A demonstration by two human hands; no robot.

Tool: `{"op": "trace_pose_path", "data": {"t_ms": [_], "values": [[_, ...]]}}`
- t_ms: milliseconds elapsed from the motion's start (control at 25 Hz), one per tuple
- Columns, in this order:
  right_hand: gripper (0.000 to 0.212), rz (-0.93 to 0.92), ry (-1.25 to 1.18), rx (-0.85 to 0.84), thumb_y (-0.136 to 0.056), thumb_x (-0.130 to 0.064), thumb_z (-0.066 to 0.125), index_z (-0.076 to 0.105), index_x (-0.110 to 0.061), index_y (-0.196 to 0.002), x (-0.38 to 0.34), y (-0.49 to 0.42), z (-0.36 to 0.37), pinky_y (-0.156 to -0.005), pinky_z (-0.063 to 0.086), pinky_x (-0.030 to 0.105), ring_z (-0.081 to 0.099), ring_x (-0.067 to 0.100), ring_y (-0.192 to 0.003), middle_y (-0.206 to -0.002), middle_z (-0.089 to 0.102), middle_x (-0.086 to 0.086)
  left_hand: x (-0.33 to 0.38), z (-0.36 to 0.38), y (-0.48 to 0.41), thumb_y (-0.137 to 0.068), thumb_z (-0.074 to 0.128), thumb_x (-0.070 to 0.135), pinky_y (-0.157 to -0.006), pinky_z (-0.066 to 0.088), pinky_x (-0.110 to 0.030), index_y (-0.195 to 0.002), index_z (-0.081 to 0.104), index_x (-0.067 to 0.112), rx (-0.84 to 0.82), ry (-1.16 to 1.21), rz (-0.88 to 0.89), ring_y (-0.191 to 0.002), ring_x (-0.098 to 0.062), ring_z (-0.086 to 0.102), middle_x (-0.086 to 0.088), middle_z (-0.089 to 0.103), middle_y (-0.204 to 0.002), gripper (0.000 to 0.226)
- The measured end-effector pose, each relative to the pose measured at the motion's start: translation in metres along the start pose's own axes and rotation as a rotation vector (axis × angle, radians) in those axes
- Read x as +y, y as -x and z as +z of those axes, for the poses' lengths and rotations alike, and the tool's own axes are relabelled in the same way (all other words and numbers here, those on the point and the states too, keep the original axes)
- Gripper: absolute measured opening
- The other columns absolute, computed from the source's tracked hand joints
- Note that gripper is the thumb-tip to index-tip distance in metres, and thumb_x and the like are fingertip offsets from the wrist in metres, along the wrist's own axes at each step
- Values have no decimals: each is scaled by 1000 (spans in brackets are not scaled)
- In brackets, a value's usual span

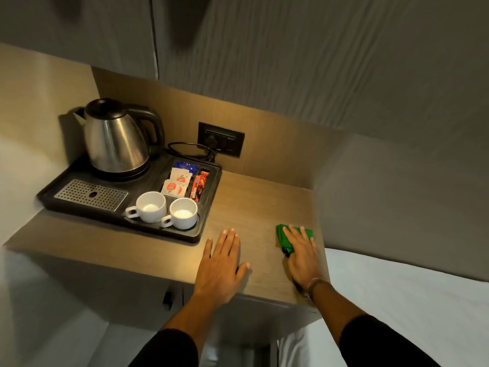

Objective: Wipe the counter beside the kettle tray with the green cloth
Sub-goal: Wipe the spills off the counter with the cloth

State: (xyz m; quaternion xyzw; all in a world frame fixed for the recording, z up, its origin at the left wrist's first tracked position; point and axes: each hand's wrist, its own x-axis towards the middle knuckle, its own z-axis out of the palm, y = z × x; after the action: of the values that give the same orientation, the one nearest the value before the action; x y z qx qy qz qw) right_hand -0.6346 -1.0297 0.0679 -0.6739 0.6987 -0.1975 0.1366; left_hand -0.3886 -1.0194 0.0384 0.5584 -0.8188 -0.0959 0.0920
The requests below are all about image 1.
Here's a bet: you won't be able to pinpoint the green cleaning cloth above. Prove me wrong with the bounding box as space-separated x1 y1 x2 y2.
276 224 314 258

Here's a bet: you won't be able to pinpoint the stainless steel electric kettle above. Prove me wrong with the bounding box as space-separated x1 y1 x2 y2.
74 98 166 181

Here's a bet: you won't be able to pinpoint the blue sachet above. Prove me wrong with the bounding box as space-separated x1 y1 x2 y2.
173 161 199 175

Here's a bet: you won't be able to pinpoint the person's right hand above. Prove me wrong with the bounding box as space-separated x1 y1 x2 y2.
282 225 325 290

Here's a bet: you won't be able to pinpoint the white sachet with red print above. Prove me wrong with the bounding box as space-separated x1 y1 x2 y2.
170 167 193 186
161 179 189 198

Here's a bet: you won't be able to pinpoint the black wall power outlet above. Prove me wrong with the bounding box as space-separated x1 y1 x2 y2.
198 122 245 157

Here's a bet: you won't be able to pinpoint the person's right forearm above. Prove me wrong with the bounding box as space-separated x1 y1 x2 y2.
298 280 442 367

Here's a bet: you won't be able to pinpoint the black plastic hospitality tray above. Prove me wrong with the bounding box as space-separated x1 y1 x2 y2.
37 148 223 244

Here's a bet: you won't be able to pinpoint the red stick packets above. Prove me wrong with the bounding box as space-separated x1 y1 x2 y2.
189 170 210 203

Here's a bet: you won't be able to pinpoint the person's left hand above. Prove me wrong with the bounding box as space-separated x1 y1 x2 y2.
192 228 251 305

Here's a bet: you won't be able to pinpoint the white bed sheet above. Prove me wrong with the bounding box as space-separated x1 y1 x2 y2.
277 247 489 367

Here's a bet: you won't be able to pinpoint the metal drip grate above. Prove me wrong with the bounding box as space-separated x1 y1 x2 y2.
54 179 129 212

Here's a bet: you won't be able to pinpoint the person's left forearm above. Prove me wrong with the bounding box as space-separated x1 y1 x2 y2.
129 295 226 367

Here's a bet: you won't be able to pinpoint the metal wrist bracelet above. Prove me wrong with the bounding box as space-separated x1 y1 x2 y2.
306 278 331 300

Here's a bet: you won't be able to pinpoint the grey overhead cabinet door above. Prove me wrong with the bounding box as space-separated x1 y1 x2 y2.
151 0 489 149
0 0 159 81

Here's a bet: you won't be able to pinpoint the black kettle power cable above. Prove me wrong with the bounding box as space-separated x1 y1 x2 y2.
167 138 217 163

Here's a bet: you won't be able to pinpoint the white ceramic cup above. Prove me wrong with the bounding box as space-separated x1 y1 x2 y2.
125 191 167 224
161 198 199 230

